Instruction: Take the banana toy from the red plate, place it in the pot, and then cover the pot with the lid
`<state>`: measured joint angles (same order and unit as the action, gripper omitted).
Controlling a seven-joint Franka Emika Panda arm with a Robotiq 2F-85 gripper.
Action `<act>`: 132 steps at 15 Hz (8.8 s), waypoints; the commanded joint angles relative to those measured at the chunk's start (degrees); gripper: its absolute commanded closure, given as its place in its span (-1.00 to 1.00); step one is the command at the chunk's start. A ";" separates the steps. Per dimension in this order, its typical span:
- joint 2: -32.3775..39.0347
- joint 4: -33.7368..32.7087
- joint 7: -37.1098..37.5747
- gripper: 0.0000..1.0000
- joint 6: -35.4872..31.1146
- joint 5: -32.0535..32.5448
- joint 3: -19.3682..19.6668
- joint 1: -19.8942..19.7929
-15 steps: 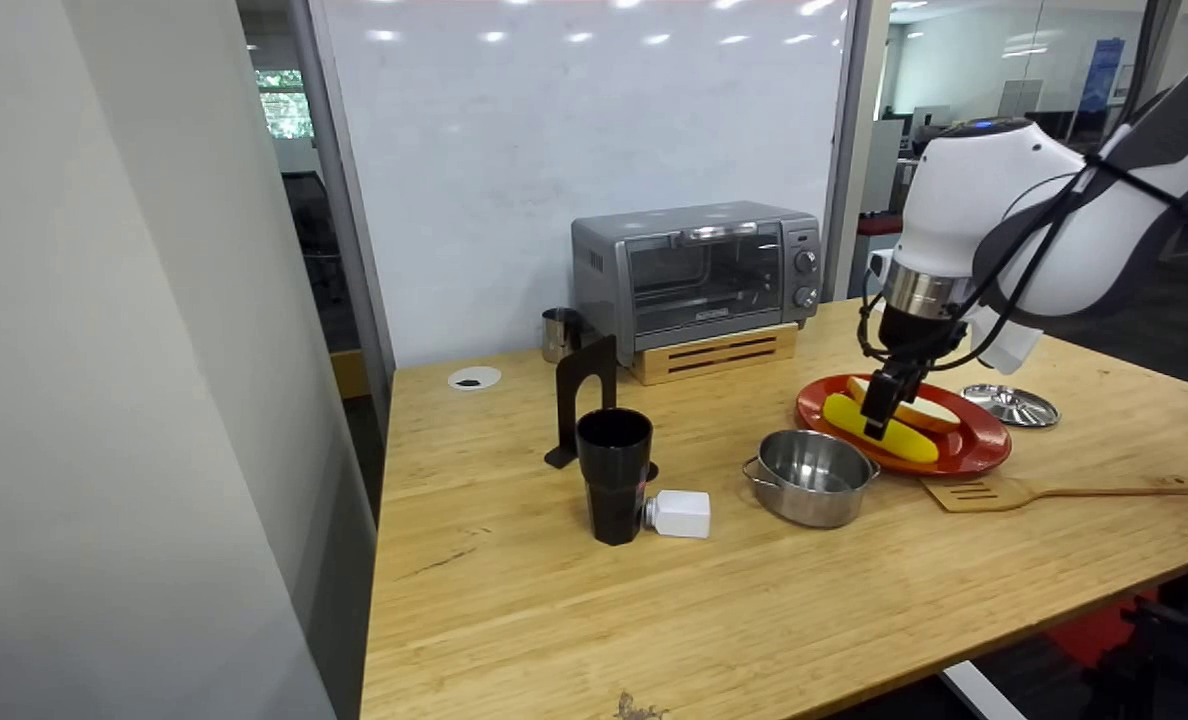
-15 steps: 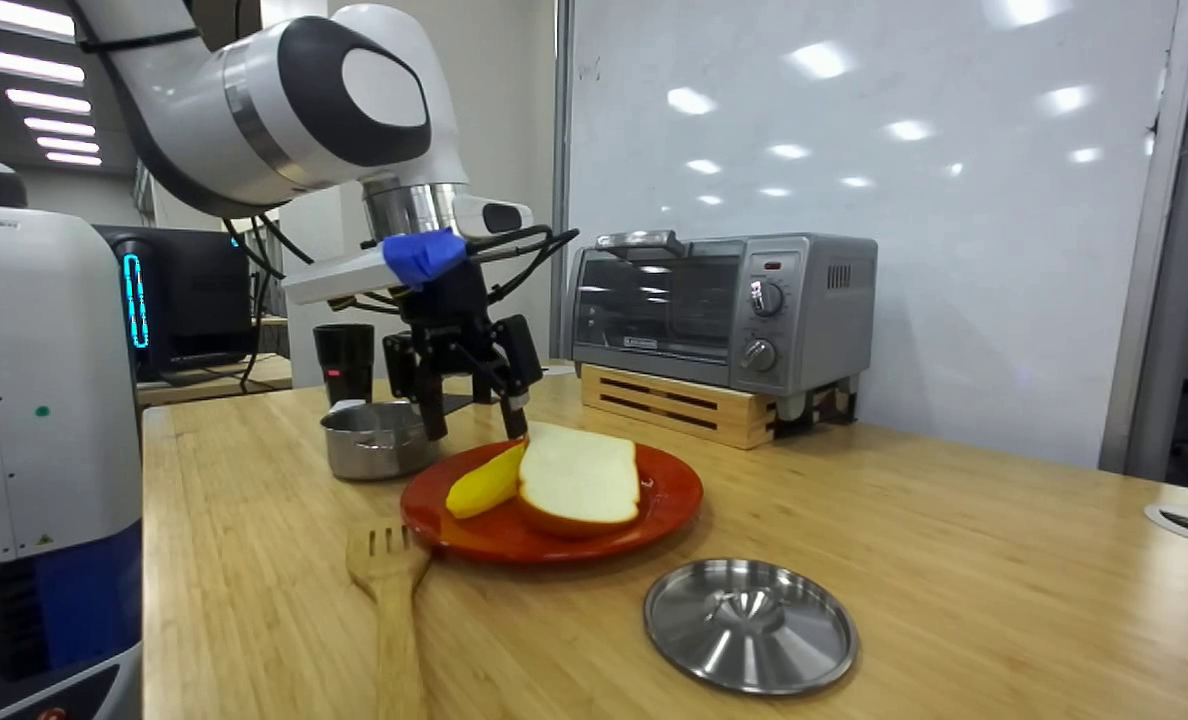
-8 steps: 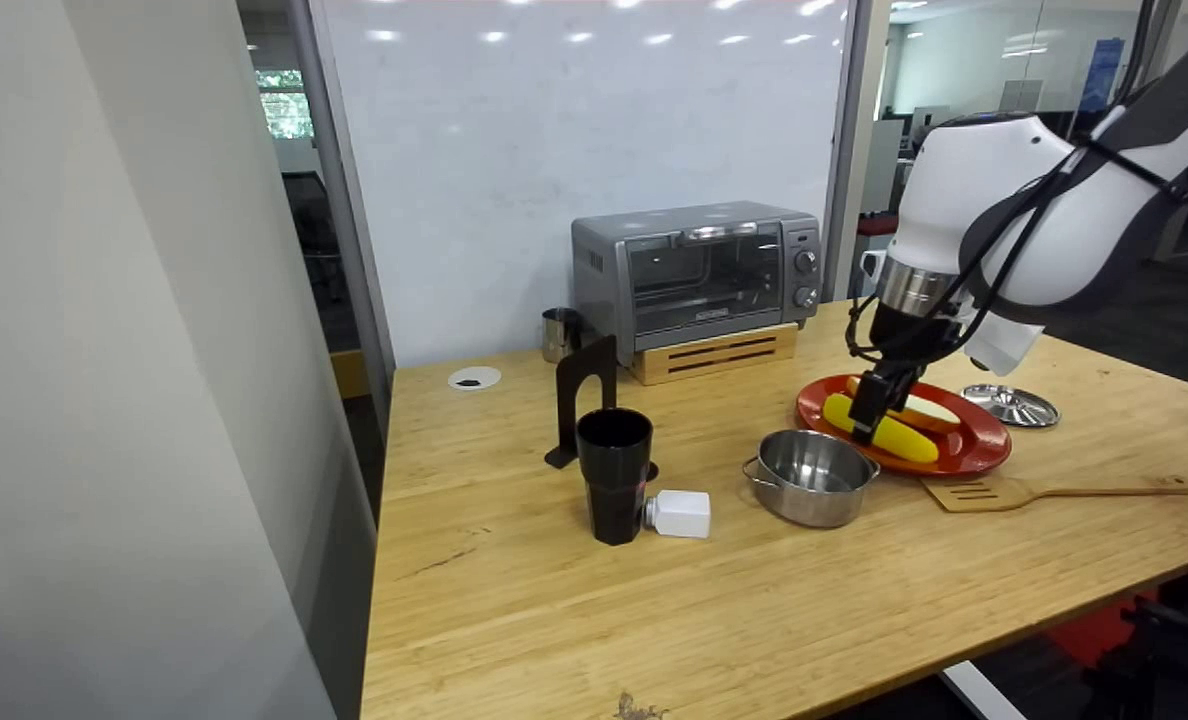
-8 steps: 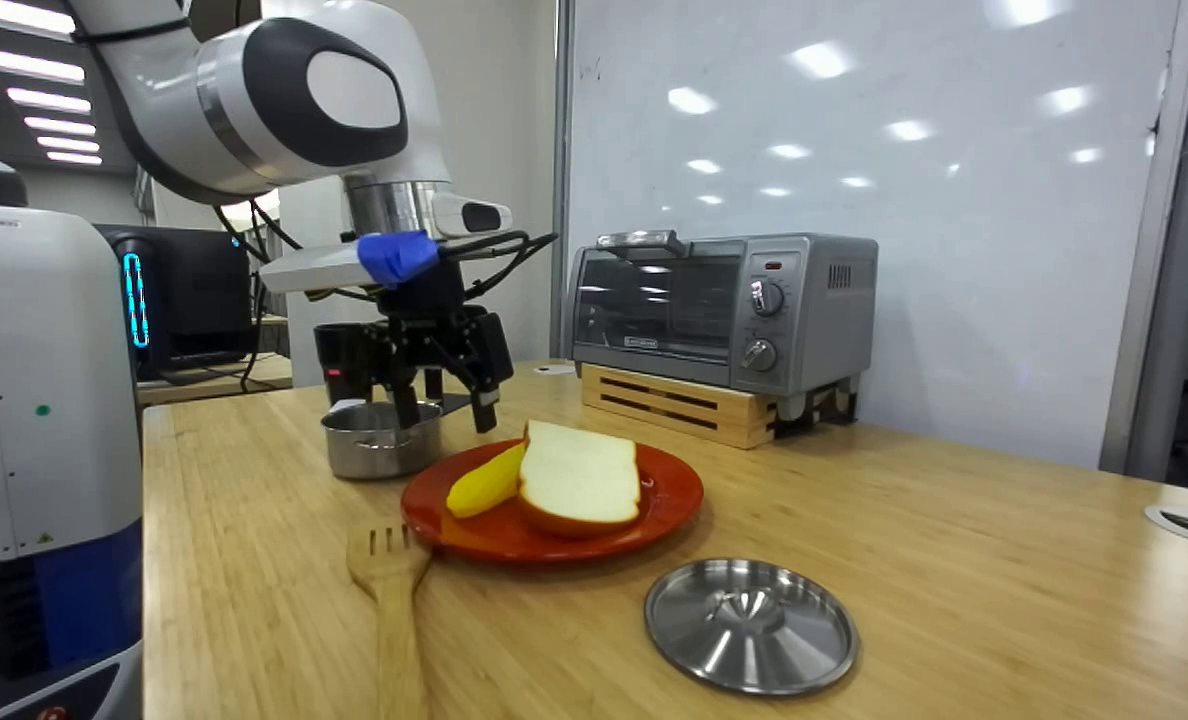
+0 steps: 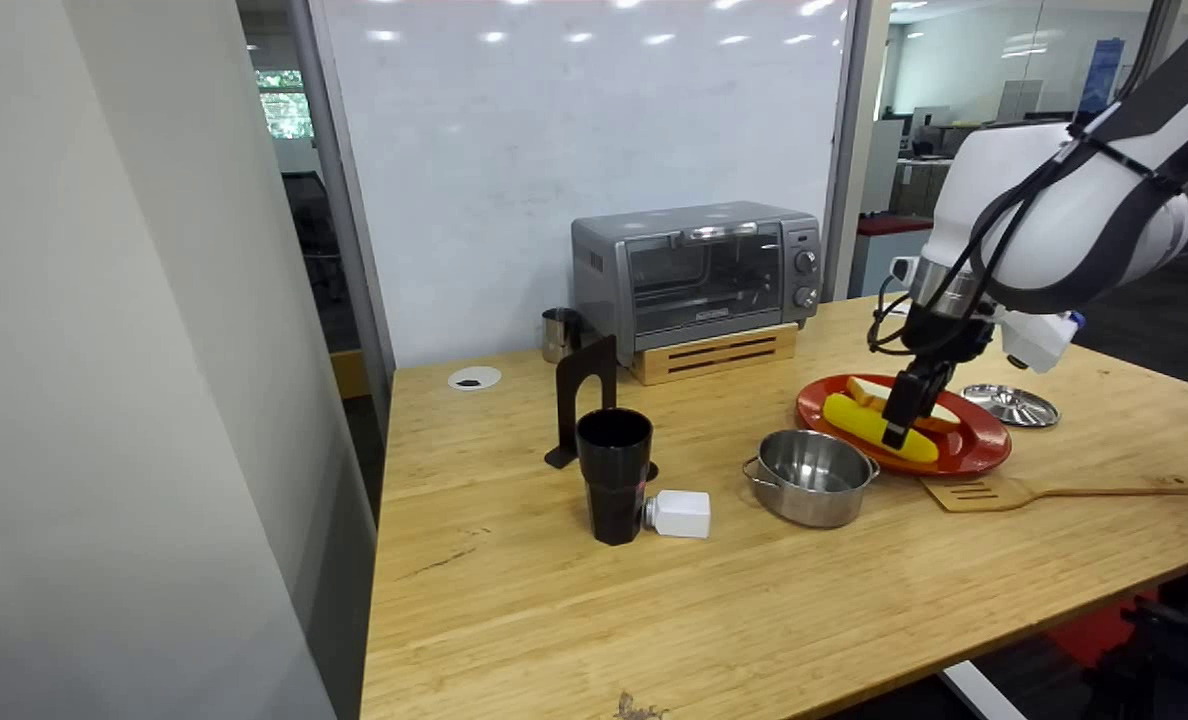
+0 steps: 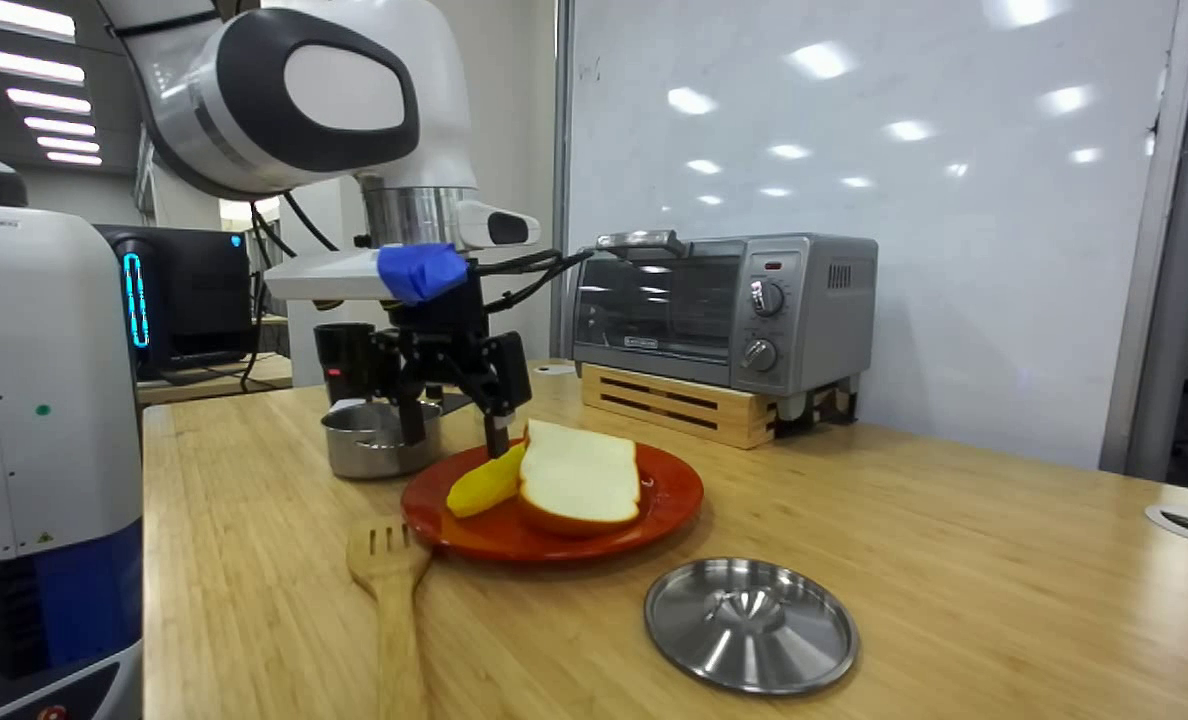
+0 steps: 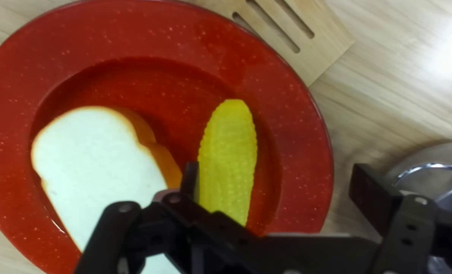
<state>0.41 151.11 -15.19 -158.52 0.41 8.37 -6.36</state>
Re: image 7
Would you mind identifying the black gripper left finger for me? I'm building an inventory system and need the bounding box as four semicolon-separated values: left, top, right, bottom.
74;160;267;274

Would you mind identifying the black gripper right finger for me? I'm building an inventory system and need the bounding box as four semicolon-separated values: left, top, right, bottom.
348;163;438;274

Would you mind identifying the yellow banana toy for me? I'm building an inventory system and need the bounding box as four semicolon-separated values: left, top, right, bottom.
196;97;260;227

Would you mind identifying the small steel pot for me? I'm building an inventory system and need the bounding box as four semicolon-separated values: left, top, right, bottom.
383;140;452;274

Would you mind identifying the toy bread slice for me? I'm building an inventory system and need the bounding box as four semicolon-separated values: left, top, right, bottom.
30;105;184;274

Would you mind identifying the red plate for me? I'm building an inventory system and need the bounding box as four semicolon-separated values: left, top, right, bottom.
0;0;336;274

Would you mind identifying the wooden slotted spatula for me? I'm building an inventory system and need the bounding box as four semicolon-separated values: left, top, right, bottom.
219;0;356;87

